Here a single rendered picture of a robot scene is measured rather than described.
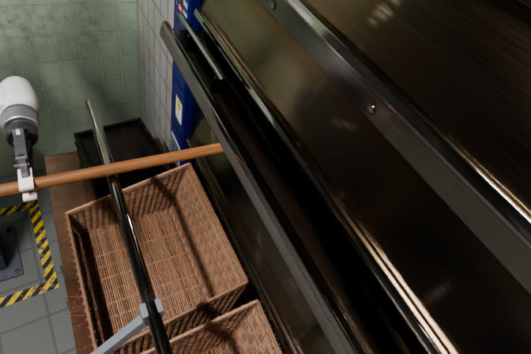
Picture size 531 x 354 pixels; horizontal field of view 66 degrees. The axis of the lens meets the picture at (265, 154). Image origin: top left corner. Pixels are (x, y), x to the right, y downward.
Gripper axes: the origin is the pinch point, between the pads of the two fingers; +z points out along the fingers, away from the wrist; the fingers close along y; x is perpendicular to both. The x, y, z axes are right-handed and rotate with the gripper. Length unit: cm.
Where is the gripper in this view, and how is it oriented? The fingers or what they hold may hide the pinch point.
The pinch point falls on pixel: (27, 184)
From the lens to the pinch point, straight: 114.4
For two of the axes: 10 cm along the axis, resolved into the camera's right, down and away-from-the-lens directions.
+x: -8.9, 1.9, -4.2
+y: -1.8, 7.0, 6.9
